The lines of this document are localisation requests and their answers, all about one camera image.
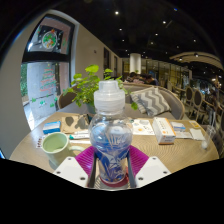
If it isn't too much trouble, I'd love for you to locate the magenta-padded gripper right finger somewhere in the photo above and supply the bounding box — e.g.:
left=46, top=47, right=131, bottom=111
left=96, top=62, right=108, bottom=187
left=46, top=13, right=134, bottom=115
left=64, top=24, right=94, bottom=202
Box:
left=127, top=144, right=172, bottom=189

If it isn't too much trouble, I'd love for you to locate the person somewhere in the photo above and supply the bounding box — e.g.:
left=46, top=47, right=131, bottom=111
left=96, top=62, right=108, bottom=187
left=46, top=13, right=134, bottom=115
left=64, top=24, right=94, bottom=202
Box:
left=125, top=71, right=144, bottom=84
left=143, top=73, right=160, bottom=86

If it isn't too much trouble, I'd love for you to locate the curved grey upholstered sofa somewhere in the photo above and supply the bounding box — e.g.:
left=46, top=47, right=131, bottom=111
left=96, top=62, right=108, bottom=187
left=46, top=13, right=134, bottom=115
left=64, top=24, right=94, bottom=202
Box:
left=57, top=82, right=186, bottom=121

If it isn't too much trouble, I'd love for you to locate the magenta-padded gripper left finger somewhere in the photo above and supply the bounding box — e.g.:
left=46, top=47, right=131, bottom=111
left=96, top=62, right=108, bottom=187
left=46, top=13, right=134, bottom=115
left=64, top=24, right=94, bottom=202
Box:
left=53, top=144, right=98, bottom=189

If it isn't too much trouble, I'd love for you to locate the clear plastic cup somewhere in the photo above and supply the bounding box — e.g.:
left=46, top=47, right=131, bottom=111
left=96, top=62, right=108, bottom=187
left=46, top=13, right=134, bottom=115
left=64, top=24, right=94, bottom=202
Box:
left=199, top=124, right=218, bottom=150

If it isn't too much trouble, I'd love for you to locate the window with colourful stickers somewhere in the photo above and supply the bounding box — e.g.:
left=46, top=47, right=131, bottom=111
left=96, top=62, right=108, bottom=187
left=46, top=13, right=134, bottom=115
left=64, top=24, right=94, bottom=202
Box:
left=20, top=14, right=76, bottom=131

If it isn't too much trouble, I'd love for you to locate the small blue white packet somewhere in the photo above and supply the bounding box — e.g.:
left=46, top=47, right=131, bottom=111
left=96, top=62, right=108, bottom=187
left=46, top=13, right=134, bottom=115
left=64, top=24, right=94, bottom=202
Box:
left=169, top=120, right=187, bottom=132

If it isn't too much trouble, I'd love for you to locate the grey white chevron pillow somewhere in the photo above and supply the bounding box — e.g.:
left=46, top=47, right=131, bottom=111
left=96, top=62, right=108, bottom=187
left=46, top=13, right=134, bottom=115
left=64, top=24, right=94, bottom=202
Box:
left=129, top=86, right=172, bottom=118

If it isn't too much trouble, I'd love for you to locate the row of round-backed chairs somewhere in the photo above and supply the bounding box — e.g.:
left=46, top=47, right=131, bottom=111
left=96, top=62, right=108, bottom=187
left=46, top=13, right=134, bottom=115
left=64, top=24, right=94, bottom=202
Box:
left=173, top=84, right=224, bottom=134

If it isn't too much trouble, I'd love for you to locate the small yellow packet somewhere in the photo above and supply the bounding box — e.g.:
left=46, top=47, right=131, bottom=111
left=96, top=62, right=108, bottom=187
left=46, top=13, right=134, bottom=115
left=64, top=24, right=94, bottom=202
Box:
left=189, top=119, right=202, bottom=129

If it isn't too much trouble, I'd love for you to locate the white paper sheet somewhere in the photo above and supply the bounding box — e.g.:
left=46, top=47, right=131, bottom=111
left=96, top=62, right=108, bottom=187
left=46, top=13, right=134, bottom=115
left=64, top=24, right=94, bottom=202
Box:
left=189, top=128, right=206, bottom=141

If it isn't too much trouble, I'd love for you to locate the flat blue white box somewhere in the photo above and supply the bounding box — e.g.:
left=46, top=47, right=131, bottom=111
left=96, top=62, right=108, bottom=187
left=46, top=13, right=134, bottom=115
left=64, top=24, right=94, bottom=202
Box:
left=42, top=120, right=62, bottom=135

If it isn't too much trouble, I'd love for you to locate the green potted plant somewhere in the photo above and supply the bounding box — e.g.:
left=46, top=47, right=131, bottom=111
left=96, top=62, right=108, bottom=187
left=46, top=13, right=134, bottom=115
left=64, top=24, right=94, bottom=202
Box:
left=63, top=64, right=139, bottom=114

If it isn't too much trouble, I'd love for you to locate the pale green ceramic mug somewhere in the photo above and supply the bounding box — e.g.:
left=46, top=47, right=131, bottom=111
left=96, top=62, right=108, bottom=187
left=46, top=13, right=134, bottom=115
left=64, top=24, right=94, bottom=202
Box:
left=41, top=131, right=86, bottom=167

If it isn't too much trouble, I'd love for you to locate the white box with orange print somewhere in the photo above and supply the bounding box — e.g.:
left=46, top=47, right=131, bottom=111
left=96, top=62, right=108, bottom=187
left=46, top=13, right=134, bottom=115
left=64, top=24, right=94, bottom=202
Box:
left=152, top=116, right=177, bottom=145

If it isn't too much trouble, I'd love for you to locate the clear blue-labelled drink bottle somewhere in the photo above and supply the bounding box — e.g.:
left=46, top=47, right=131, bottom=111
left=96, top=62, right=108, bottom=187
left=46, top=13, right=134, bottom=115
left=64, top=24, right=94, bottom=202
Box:
left=88, top=79, right=134, bottom=185

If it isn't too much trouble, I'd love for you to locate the white green tube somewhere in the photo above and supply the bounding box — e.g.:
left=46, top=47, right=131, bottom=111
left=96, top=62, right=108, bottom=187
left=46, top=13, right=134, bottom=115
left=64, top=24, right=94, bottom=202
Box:
left=68, top=133, right=90, bottom=140

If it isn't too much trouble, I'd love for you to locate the group of ceiling lights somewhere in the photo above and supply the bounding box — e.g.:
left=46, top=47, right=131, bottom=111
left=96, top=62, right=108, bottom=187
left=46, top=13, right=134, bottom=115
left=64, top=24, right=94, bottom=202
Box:
left=113, top=8, right=201, bottom=58

